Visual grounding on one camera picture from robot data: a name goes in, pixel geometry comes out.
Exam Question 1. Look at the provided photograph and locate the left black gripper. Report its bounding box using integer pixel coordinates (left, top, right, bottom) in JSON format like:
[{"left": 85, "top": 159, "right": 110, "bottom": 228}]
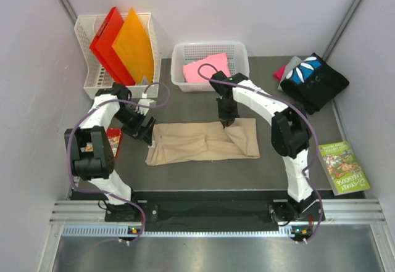
[{"left": 114, "top": 107, "right": 156, "bottom": 146}]

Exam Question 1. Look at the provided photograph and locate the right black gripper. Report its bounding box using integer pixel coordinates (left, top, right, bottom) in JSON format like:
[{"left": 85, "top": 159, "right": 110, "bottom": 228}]
[{"left": 216, "top": 97, "right": 239, "bottom": 130}]

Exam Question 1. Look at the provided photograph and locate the beige t shirt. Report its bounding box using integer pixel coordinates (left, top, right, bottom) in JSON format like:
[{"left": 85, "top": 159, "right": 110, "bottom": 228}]
[{"left": 146, "top": 118, "right": 260, "bottom": 166}]

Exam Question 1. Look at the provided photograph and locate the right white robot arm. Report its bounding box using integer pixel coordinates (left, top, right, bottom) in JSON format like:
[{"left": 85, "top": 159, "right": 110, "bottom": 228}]
[{"left": 209, "top": 71, "right": 318, "bottom": 223}]

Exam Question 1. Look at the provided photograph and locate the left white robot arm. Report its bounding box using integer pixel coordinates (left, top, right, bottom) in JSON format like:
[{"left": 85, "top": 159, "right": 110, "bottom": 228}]
[{"left": 64, "top": 83, "right": 156, "bottom": 221}]

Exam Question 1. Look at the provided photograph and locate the red illustrated book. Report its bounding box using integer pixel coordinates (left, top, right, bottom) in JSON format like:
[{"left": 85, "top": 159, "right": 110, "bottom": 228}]
[{"left": 106, "top": 128, "right": 123, "bottom": 159}]

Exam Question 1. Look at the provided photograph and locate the pink t shirt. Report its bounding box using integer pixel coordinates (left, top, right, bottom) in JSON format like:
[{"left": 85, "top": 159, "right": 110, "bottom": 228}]
[{"left": 183, "top": 53, "right": 231, "bottom": 83}]

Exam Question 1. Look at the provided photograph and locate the magenta folded t shirt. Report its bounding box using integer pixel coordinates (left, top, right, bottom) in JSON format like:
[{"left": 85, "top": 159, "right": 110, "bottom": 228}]
[{"left": 273, "top": 64, "right": 292, "bottom": 82}]

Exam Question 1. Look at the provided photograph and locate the white perforated plastic basket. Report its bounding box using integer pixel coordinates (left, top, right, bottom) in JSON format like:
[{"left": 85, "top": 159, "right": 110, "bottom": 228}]
[{"left": 170, "top": 41, "right": 250, "bottom": 92}]

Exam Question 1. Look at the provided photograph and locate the white file organizer rack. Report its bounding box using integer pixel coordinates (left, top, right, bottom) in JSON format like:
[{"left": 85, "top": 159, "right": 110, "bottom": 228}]
[{"left": 74, "top": 13, "right": 161, "bottom": 99}]

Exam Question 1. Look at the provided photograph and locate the orange clip file folder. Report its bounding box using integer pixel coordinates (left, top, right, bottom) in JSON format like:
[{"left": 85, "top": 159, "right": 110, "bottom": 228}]
[{"left": 112, "top": 8, "right": 154, "bottom": 85}]

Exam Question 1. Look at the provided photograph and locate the grey folded t shirt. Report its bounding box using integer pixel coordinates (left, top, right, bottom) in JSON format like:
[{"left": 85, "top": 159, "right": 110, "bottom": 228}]
[{"left": 277, "top": 56, "right": 302, "bottom": 91}]

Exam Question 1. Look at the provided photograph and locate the red clip file folder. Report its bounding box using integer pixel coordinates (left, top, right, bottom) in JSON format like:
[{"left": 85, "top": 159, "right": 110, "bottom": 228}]
[{"left": 89, "top": 7, "right": 135, "bottom": 86}]

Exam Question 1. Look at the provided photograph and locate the green treehouse book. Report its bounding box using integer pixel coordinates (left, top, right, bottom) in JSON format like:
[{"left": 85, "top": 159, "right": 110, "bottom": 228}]
[{"left": 318, "top": 141, "right": 370, "bottom": 196}]

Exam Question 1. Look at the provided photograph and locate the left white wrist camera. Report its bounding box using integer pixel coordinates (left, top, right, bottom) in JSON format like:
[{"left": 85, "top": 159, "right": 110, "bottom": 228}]
[{"left": 136, "top": 93, "right": 156, "bottom": 116}]

